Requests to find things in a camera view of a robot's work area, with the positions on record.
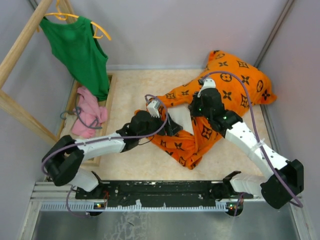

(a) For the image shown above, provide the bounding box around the wooden clothes rack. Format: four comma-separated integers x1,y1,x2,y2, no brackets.
0,0,76,146

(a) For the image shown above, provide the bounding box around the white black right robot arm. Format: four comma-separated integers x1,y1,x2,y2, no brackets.
189,87,304,209

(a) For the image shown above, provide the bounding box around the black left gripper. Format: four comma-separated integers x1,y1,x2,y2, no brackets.
138,111,183,140

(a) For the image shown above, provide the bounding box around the cream cloth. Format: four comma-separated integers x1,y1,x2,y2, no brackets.
59,117,83,139

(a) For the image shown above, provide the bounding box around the yellow clothes hanger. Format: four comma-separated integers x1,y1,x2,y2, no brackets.
44,0,112,41

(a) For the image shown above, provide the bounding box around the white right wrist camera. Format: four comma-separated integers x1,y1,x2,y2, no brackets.
197,77,216,98

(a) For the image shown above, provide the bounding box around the orange patterned pillowcase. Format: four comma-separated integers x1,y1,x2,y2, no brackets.
132,50,277,169

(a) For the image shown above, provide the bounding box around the wooden tray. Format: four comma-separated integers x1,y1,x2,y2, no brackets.
57,74,116,168

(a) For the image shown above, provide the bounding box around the pink cloth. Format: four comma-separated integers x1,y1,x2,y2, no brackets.
72,86,108,139

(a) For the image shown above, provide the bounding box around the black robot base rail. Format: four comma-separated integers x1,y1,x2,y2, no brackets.
75,180,240,208

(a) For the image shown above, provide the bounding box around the green tank top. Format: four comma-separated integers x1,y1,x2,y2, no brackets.
39,16,110,101

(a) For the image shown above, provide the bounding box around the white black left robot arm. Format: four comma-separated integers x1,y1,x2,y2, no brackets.
41,110,183,199

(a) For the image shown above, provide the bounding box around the white pillow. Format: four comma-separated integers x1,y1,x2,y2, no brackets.
168,103,194,135

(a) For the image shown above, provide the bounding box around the grey clothes hanger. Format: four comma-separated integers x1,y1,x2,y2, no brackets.
59,93,103,130

